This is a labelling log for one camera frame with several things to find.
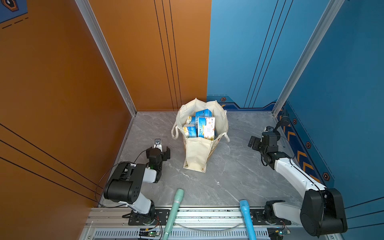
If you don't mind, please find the cream floral canvas bag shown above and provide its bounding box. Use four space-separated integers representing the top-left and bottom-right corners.
171 99 230 173

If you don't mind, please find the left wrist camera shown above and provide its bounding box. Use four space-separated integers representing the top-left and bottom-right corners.
154 139 163 151

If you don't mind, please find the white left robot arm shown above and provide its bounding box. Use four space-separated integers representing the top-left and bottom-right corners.
103 146 171 225

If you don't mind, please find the row tissue pack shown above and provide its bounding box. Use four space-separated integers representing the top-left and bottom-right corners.
183 124 198 138
195 109 213 120

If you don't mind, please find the left circuit board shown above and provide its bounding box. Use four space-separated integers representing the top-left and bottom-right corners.
138 228 162 240

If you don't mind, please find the blue handle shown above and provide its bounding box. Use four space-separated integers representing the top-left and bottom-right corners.
240 200 257 240

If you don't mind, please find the aluminium front rail frame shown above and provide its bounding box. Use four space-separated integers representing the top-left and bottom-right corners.
80 207 314 240

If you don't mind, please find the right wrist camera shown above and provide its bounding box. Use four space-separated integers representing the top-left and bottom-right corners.
264 126 275 134

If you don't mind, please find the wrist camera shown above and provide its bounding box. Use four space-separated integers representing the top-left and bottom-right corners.
264 126 275 134
154 139 163 151

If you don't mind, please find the aluminium corner post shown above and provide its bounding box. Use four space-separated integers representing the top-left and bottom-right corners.
272 0 345 117
75 0 137 117

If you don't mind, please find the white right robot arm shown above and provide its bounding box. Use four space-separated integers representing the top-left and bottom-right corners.
248 131 348 237

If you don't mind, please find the aluminium corner post left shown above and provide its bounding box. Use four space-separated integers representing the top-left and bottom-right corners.
75 0 137 117

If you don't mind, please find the right circuit board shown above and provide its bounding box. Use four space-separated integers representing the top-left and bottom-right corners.
267 229 291 240

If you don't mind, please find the green handle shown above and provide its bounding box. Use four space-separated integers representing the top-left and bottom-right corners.
163 189 184 240

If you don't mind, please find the aluminium corner post right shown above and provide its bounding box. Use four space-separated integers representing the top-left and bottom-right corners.
272 0 345 117

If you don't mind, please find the black round-base stand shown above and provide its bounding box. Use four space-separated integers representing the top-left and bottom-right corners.
273 116 290 132

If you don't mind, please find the circuit board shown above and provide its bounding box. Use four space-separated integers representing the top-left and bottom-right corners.
267 229 291 240
138 228 162 240

